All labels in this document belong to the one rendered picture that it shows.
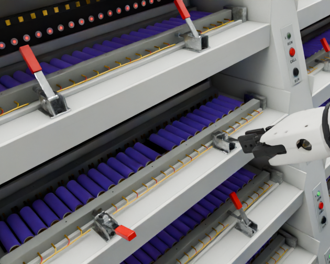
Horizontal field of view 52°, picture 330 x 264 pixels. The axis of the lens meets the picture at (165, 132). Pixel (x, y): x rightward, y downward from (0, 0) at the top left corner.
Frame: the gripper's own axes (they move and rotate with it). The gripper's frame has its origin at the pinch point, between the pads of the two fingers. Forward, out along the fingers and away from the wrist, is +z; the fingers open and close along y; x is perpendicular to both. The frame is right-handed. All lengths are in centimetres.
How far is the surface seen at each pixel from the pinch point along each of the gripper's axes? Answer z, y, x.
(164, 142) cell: 13.8, -7.7, 5.2
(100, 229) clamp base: 7.4, -27.6, 0.4
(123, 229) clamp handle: 1.4, -26.6, 0.5
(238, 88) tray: 15.2, 17.7, 6.8
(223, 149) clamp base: 6.8, -1.0, -0.3
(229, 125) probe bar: 9.5, 5.1, 2.1
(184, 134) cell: 12.8, -3.5, 4.7
